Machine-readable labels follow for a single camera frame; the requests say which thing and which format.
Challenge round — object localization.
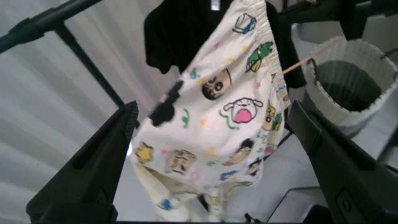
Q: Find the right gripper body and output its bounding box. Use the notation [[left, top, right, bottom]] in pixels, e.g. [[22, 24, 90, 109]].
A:
[[338, 0, 398, 41]]

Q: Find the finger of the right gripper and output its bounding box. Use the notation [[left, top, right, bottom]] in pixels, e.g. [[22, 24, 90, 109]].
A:
[[277, 0, 342, 25]]

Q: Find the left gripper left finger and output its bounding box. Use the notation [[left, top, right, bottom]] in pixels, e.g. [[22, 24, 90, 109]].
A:
[[25, 100, 139, 223]]

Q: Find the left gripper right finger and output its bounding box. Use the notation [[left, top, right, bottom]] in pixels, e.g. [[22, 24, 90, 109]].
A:
[[285, 99, 398, 224]]

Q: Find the cream printed garment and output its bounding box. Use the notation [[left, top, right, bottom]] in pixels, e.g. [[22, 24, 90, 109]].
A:
[[128, 0, 292, 222]]

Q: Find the black garment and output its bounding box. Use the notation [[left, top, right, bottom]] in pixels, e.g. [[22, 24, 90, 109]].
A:
[[143, 0, 307, 90]]

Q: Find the white laundry basket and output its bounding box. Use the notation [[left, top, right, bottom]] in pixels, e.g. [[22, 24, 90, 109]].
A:
[[302, 35, 398, 138]]

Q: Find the white curtain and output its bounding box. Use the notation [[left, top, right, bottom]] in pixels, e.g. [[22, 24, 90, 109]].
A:
[[0, 0, 187, 222]]

